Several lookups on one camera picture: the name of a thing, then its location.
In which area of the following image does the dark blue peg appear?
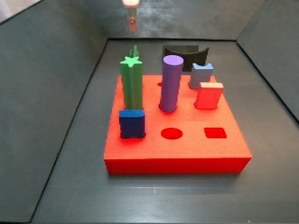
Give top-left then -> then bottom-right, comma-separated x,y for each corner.
119,109 -> 146,139

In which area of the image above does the red peg board base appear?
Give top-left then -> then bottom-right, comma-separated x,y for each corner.
104,75 -> 252,175

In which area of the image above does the light blue grey peg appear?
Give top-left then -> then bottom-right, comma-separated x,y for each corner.
190,63 -> 214,89

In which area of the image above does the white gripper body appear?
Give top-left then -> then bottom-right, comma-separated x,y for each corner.
122,0 -> 140,8

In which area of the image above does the purple cylinder peg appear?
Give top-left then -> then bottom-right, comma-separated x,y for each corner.
159,55 -> 183,113

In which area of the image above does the black curved fixture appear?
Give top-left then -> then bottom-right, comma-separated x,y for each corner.
163,45 -> 210,72

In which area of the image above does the green three prong object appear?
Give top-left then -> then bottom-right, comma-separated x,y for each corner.
130,45 -> 139,59

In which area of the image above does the red rectangular peg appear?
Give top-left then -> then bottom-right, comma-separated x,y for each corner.
194,82 -> 223,109

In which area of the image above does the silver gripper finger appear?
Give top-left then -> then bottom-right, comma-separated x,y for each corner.
128,8 -> 138,32

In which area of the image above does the green star peg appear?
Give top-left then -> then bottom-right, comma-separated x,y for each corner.
119,56 -> 143,109

